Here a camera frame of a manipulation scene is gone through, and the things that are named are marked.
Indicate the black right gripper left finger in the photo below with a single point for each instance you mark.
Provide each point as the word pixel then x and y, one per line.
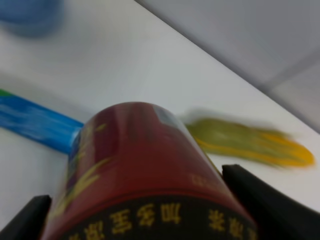
pixel 29 222

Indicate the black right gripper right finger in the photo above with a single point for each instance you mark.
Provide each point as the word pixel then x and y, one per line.
pixel 277 216

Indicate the red soda can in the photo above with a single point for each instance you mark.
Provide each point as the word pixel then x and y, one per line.
pixel 135 173

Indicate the toy corn cob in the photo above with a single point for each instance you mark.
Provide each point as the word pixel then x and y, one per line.
pixel 259 144

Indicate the Darlie toothpaste box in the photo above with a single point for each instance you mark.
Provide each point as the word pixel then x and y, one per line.
pixel 37 123

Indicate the blue plastic bowl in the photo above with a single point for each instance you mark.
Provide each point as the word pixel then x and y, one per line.
pixel 31 18

